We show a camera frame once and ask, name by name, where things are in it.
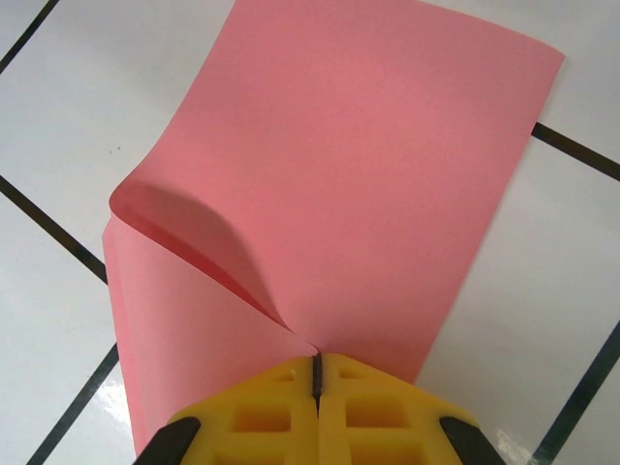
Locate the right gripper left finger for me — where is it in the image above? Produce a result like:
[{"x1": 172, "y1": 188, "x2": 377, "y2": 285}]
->
[{"x1": 138, "y1": 356, "x2": 319, "y2": 465}]

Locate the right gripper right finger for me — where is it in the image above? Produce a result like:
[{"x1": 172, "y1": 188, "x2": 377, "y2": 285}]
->
[{"x1": 319, "y1": 354, "x2": 508, "y2": 465}]

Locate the pink paper sheet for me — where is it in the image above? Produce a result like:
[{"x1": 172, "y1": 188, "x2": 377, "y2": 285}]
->
[{"x1": 102, "y1": 0, "x2": 568, "y2": 465}]

